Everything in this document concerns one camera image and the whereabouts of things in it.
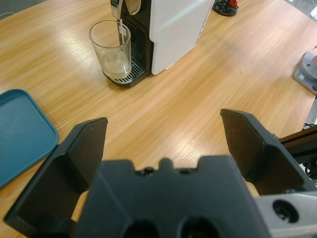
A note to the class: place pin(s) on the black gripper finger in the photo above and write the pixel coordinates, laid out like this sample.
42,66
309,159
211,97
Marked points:
267,163
53,183

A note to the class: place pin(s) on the clear drinking glass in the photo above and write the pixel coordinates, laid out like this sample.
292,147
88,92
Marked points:
109,57

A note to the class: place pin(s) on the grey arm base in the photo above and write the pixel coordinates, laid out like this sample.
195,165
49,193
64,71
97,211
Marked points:
305,72

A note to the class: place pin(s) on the white capsule coffee machine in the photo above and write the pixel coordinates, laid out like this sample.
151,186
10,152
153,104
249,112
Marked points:
173,34

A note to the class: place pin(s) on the red coffee capsule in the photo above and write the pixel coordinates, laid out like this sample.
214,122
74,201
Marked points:
233,2

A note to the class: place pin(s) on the teal plastic tray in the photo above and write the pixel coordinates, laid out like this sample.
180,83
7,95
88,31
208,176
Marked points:
22,138

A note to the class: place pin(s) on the black capsule stand with rods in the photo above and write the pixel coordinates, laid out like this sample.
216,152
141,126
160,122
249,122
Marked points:
224,11

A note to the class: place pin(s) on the black camera post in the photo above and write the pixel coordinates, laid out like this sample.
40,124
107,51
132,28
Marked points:
299,143

